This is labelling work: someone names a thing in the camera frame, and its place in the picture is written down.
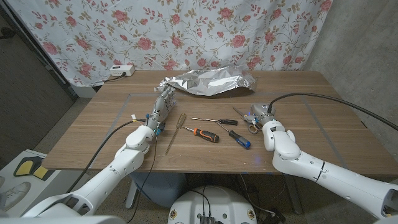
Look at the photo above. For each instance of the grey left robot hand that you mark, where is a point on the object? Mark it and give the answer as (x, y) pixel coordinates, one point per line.
(161, 107)

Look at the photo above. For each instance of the black power adapter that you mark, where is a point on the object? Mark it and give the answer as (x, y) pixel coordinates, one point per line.
(275, 217)

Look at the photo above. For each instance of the orange black screwdriver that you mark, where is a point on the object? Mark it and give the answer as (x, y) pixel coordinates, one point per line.
(206, 135)

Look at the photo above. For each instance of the blue black screwdriver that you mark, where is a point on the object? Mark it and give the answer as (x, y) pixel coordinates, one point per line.
(239, 140)

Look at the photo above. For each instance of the white power strip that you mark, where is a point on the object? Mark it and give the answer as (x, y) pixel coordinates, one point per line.
(122, 71)

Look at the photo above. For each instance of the white floor mat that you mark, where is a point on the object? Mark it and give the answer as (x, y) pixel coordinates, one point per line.
(56, 186)

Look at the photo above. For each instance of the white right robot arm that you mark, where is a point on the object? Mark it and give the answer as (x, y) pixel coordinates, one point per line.
(311, 168)

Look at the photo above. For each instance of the floral backdrop cloth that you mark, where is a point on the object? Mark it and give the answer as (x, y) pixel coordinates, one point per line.
(186, 31)

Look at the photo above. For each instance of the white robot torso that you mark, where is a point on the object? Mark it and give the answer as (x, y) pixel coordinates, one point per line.
(217, 205)

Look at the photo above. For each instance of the grey-blue round stool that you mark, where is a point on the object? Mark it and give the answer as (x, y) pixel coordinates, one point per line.
(161, 189)

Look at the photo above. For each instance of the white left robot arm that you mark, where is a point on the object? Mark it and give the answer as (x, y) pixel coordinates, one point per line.
(129, 158)

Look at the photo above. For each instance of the grey table leg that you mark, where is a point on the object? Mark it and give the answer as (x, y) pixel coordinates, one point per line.
(132, 193)
(293, 196)

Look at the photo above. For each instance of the aluminum foil sheet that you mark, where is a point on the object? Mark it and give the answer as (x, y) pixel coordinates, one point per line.
(208, 81)

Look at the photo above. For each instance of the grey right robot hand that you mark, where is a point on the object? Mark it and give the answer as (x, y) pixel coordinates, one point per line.
(262, 112)

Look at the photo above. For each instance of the black backdrop stand pole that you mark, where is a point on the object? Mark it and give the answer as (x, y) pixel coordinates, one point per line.
(46, 62)

